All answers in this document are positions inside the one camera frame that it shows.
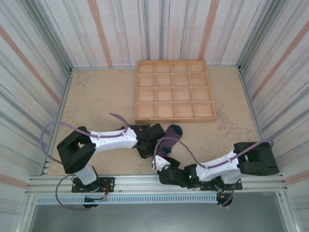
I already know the purple sock with teal toe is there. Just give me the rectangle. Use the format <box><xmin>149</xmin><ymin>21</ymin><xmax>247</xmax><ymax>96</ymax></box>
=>
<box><xmin>156</xmin><ymin>124</ymin><xmax>184</xmax><ymax>157</ymax></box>

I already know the wooden compartment tray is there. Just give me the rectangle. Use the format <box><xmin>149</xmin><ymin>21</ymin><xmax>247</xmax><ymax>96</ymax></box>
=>
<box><xmin>134</xmin><ymin>59</ymin><xmax>217</xmax><ymax>123</ymax></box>

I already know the grey metal sheet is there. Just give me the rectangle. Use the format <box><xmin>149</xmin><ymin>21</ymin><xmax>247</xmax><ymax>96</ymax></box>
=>
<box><xmin>28</xmin><ymin>204</ymin><xmax>290</xmax><ymax>232</ymax></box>

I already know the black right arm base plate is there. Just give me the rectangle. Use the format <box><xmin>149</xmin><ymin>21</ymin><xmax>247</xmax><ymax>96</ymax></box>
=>
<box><xmin>198</xmin><ymin>175</ymin><xmax>243</xmax><ymax>192</ymax></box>

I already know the aluminium mounting rail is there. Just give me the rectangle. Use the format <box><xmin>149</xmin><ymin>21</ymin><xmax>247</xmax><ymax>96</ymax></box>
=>
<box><xmin>24</xmin><ymin>175</ymin><xmax>289</xmax><ymax>196</ymax></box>

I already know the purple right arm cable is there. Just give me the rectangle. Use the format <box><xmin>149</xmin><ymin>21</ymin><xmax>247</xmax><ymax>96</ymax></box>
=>
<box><xmin>154</xmin><ymin>137</ymin><xmax>275</xmax><ymax>207</ymax></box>

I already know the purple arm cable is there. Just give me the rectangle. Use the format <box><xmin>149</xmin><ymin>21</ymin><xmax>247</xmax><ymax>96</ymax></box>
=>
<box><xmin>41</xmin><ymin>112</ymin><xmax>132</xmax><ymax>212</ymax></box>
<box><xmin>154</xmin><ymin>137</ymin><xmax>275</xmax><ymax>207</ymax></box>

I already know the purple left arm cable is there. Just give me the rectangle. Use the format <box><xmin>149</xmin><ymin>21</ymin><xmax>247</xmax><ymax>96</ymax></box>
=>
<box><xmin>41</xmin><ymin>112</ymin><xmax>132</xmax><ymax>212</ymax></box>

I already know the slotted grey cable duct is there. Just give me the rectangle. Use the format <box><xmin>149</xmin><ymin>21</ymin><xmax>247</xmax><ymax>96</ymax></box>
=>
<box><xmin>33</xmin><ymin>195</ymin><xmax>219</xmax><ymax>205</ymax></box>

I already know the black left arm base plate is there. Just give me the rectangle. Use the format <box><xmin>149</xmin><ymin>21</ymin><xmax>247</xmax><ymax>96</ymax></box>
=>
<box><xmin>71</xmin><ymin>177</ymin><xmax>115</xmax><ymax>193</ymax></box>

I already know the aluminium side frame rail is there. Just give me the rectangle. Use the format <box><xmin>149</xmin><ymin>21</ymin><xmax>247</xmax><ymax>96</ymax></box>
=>
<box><xmin>238</xmin><ymin>65</ymin><xmax>273</xmax><ymax>173</ymax></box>
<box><xmin>40</xmin><ymin>68</ymin><xmax>74</xmax><ymax>176</ymax></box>

